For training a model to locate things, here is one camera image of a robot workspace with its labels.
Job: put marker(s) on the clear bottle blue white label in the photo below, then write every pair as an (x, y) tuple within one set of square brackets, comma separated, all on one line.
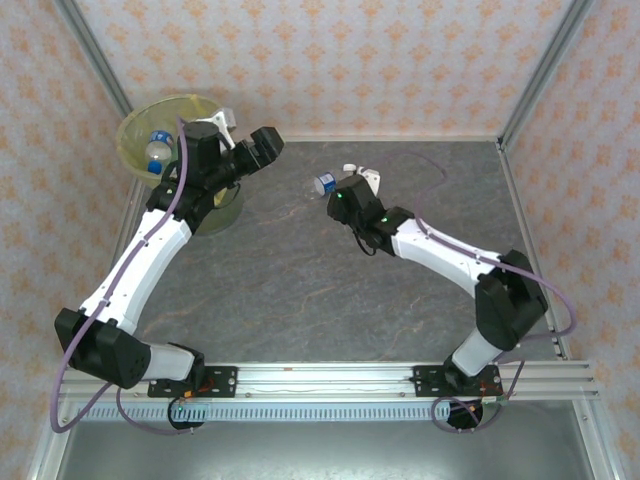
[(326, 182)]

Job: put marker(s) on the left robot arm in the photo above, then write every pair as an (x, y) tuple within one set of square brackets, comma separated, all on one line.
[(135, 270)]

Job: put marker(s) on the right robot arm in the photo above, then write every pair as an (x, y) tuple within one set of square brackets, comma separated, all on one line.
[(440, 250)]

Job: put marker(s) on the yellow plastic bin liner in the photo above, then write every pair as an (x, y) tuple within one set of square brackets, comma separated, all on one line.
[(135, 130)]

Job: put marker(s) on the small green circuit board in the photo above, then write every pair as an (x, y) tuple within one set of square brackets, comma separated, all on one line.
[(495, 400)]

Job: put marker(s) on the grey metal panel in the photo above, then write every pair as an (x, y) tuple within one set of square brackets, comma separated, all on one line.
[(325, 450)]

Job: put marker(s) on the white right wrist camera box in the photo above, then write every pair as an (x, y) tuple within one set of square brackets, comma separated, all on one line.
[(371, 176)]

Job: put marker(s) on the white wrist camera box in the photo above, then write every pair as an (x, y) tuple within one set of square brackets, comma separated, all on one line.
[(217, 120), (371, 176)]

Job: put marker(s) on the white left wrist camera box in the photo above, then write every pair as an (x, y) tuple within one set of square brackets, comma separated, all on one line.
[(217, 120)]

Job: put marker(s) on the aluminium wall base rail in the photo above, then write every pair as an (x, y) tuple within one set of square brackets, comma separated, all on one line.
[(375, 137)]

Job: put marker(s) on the aluminium corner post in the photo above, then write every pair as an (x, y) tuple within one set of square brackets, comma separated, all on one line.
[(96, 55), (554, 55)]

